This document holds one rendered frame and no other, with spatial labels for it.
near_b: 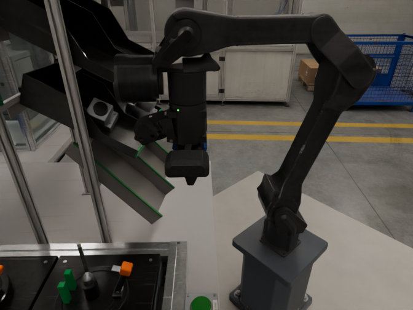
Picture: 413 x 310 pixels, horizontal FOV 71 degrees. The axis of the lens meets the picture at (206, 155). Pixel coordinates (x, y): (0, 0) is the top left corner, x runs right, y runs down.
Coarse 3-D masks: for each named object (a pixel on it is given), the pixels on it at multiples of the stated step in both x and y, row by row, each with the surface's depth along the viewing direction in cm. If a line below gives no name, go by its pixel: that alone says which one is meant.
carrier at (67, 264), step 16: (64, 256) 69; (80, 256) 69; (96, 256) 69; (112, 256) 69; (128, 256) 69; (144, 256) 69; (64, 272) 57; (80, 272) 63; (96, 272) 63; (112, 272) 63; (144, 272) 65; (48, 288) 62; (64, 288) 54; (80, 288) 59; (96, 288) 57; (112, 288) 59; (128, 288) 60; (144, 288) 62; (48, 304) 58; (64, 304) 56; (80, 304) 56; (96, 304) 56; (112, 304) 56; (128, 304) 58; (144, 304) 58
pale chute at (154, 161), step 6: (150, 144) 96; (156, 144) 96; (144, 150) 96; (150, 150) 98; (156, 150) 97; (162, 150) 97; (144, 156) 94; (150, 156) 96; (156, 156) 98; (162, 156) 98; (150, 162) 94; (156, 162) 96; (162, 162) 99; (156, 168) 94; (162, 168) 97; (162, 174) 95
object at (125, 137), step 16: (32, 80) 61; (48, 80) 70; (80, 80) 73; (96, 80) 72; (32, 96) 63; (48, 96) 62; (64, 96) 61; (96, 96) 74; (112, 96) 74; (48, 112) 64; (64, 112) 63; (96, 128) 64; (128, 128) 75; (112, 144) 65; (128, 144) 69
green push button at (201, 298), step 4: (200, 296) 60; (204, 296) 60; (196, 300) 59; (200, 300) 59; (204, 300) 59; (208, 300) 59; (192, 304) 58; (196, 304) 58; (200, 304) 58; (204, 304) 58; (208, 304) 58; (192, 308) 58; (196, 308) 57; (200, 308) 57; (204, 308) 57; (208, 308) 57
